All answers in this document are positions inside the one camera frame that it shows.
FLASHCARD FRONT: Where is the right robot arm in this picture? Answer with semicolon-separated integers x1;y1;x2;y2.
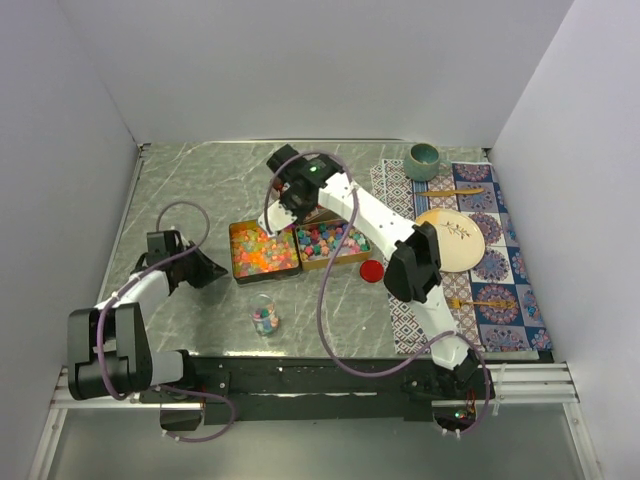
258;145;482;399

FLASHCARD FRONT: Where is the gold fork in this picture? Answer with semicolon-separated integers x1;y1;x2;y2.
446;298;517;309

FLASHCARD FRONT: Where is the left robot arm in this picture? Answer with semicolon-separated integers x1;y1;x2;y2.
67;229;228;402

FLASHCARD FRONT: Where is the glass jar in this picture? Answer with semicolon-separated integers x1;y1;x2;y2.
249;294;280;336

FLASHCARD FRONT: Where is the red jar lid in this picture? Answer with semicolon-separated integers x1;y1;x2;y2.
359;259;385;283

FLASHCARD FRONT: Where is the pastel star candy tin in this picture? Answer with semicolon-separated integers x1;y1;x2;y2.
295;220;372;271

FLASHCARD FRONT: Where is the teal ceramic mug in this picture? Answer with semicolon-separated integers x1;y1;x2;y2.
402;143;447;182

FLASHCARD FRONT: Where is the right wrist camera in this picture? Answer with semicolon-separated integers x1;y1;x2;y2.
257;200;296;238

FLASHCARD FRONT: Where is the translucent star candy tin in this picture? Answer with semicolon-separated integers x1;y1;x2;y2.
229;220;302;285

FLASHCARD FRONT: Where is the yellow cream plate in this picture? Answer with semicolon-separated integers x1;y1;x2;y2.
415;208;486;273

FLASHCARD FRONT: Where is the patterned placemat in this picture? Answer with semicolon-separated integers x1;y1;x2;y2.
371;159;552;356

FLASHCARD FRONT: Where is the lollipop tin box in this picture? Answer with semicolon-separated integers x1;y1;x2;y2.
302;206;338;224

